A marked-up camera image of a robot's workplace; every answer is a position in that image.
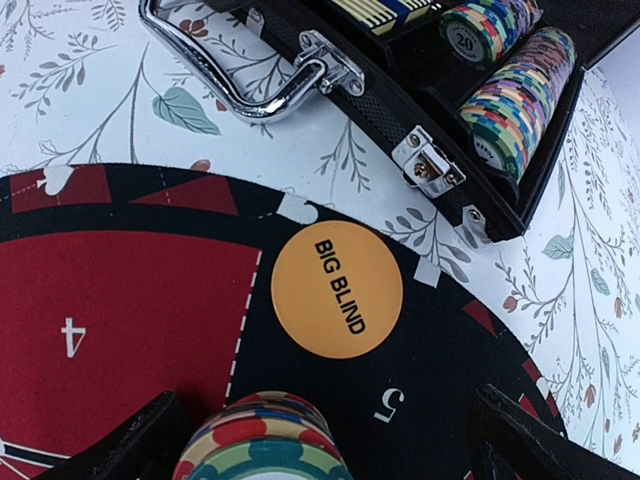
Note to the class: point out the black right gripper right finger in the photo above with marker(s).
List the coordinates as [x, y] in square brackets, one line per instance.
[500, 428]

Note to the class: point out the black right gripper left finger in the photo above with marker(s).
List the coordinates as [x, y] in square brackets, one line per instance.
[147, 445]

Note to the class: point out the poker chip stack twenty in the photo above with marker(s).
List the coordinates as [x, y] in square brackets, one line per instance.
[266, 435]

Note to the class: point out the orange big blind button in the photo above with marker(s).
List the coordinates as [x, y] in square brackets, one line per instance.
[337, 289]

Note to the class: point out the poker chip row right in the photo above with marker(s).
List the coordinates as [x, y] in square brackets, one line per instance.
[510, 112]

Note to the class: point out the black poker chip case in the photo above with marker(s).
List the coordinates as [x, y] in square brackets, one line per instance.
[404, 89]

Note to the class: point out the floral table cloth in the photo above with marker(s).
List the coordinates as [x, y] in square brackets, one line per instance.
[83, 81]

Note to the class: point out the card decks in case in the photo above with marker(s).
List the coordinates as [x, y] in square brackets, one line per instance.
[382, 16]

